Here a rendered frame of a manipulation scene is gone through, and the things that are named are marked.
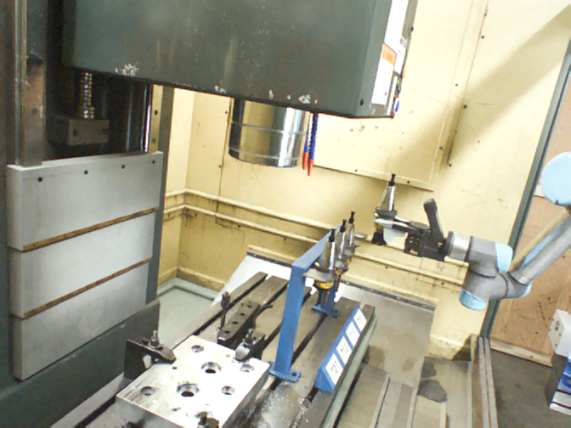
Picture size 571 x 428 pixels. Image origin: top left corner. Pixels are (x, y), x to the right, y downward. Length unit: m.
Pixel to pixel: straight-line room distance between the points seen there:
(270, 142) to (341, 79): 0.19
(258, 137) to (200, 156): 1.36
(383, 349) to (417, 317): 0.23
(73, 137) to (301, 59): 0.62
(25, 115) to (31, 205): 0.19
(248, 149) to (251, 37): 0.21
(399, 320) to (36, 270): 1.38
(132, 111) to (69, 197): 0.32
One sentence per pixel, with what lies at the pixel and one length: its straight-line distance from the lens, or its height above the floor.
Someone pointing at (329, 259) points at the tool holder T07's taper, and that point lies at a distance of 1.18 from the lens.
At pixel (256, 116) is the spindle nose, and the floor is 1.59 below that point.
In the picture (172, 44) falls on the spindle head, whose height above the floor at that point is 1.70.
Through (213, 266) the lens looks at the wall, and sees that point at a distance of 2.32.
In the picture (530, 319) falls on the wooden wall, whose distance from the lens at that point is 3.83.
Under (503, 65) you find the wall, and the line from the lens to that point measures 1.90.
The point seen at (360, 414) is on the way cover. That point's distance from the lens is 1.48.
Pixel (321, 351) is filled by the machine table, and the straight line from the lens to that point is 1.45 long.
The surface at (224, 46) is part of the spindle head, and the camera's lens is 0.87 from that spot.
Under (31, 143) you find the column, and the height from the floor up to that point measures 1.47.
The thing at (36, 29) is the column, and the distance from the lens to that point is 1.06.
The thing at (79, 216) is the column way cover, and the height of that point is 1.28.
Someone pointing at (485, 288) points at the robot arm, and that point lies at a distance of 1.33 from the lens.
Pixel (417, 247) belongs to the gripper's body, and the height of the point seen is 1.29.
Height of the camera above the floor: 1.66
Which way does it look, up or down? 16 degrees down
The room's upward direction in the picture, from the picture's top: 9 degrees clockwise
